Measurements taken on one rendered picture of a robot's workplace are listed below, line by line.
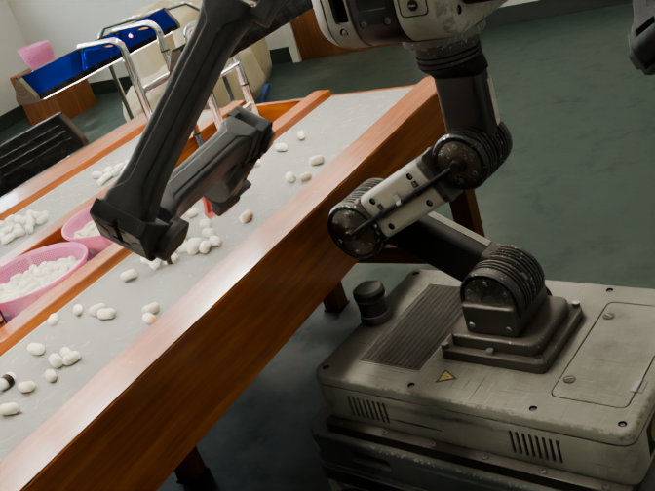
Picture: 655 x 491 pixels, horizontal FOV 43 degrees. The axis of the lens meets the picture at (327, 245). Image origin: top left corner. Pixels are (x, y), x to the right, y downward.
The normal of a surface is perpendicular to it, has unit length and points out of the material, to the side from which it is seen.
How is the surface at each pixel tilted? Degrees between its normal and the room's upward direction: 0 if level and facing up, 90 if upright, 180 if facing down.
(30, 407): 0
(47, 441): 0
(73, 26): 90
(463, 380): 0
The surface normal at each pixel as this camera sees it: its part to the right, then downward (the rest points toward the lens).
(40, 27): -0.43, 0.51
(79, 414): -0.28, -0.86
